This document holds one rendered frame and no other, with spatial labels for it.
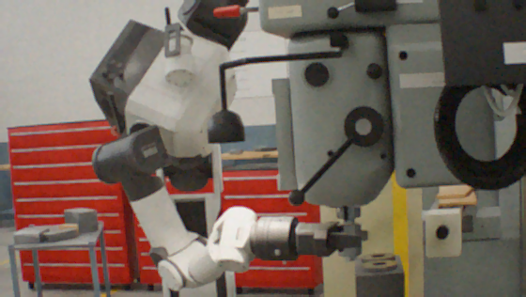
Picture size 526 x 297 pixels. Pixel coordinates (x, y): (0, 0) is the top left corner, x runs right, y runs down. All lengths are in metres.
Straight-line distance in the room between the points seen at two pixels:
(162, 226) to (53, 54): 10.14
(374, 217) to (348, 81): 1.89
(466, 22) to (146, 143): 0.88
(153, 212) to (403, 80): 0.69
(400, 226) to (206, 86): 1.59
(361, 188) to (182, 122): 0.52
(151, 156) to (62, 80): 10.02
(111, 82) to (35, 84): 10.13
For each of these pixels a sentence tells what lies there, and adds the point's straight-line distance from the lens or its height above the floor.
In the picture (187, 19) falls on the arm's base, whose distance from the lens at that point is 1.98.
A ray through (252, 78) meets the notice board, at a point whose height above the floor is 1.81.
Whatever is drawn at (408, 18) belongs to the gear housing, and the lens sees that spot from 1.43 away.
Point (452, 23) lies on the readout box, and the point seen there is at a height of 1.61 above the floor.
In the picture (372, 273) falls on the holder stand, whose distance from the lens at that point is 1.93.
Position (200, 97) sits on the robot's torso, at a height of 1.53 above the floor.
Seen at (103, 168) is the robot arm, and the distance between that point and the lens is 1.86.
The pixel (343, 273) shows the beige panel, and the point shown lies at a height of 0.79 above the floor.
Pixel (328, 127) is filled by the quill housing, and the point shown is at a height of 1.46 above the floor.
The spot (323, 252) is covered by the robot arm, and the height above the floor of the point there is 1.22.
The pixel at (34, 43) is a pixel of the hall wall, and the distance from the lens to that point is 12.07.
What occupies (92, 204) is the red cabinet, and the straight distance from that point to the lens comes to 6.79.
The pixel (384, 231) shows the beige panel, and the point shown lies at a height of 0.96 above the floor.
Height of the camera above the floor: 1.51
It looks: 3 degrees down
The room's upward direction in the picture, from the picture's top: 4 degrees counter-clockwise
